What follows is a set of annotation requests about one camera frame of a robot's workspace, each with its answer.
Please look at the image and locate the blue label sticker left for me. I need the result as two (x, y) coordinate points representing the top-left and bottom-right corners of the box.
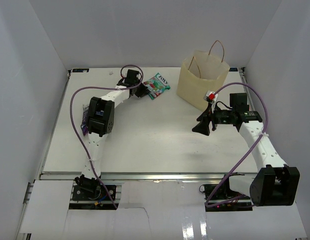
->
(72, 68), (90, 73)

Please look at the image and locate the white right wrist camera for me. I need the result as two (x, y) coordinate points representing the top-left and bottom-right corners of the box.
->
(203, 91), (218, 110)

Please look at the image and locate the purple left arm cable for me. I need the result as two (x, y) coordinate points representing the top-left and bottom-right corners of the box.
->
(70, 64), (145, 209)

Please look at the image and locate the beige paper bag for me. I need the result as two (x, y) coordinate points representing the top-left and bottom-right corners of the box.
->
(176, 47), (230, 112)

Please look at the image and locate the blue label sticker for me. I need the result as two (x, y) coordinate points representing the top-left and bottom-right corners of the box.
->
(72, 68), (90, 73)
(229, 67), (238, 72)

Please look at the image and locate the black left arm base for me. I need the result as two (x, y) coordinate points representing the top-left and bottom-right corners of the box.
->
(69, 175), (119, 211)

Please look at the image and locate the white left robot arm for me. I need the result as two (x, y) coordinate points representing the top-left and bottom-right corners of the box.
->
(82, 69), (148, 179)

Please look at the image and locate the aluminium table front rail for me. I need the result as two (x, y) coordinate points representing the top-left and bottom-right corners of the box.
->
(39, 172), (257, 181)

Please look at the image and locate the teal Fox's candy bag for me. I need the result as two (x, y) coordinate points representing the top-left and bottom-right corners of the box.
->
(143, 72), (171, 100)

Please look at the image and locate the blue label sticker right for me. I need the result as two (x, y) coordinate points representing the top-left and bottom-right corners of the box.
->
(229, 67), (238, 72)

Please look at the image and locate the dark blue snack bag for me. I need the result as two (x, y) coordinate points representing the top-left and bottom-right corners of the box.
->
(80, 104), (89, 136)

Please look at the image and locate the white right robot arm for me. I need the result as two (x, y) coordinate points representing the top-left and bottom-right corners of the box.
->
(192, 91), (300, 207)

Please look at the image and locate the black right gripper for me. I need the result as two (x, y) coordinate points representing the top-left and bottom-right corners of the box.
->
(192, 103), (236, 136)

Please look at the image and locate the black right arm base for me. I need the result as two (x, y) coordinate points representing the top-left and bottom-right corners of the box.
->
(196, 173), (253, 213)

